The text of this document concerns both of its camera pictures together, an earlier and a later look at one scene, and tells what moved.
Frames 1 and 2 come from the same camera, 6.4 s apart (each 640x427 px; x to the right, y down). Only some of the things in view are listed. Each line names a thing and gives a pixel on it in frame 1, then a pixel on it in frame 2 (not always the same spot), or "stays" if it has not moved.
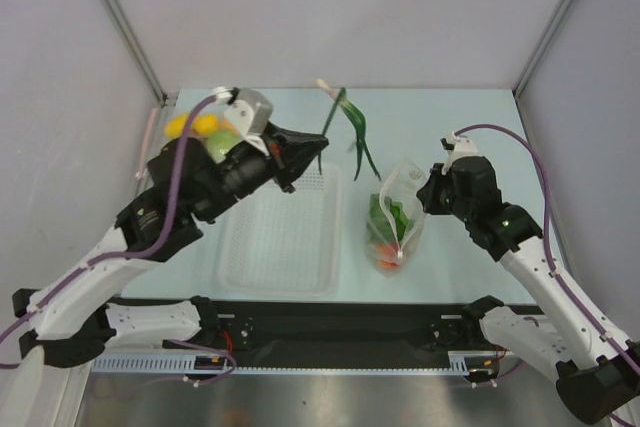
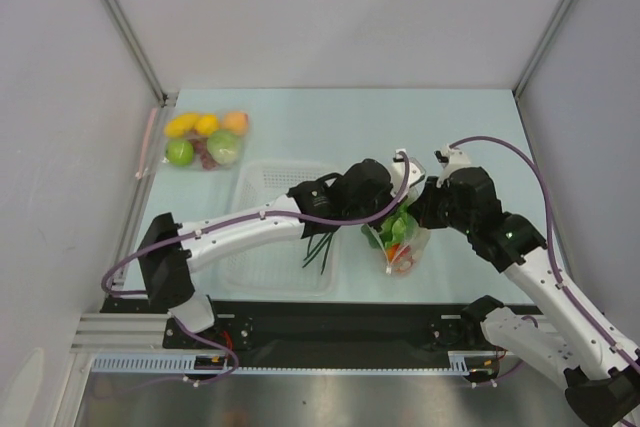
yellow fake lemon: [206, 124] stays
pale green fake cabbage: [220, 142] stays
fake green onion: [362, 145] to [326, 237]
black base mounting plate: [271, 332] stays
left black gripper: [291, 153] to [376, 223]
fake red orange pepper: [385, 255] to [392, 248]
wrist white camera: [249, 110] to [408, 175]
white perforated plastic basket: [275, 243] stays
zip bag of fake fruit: [220, 132] stays
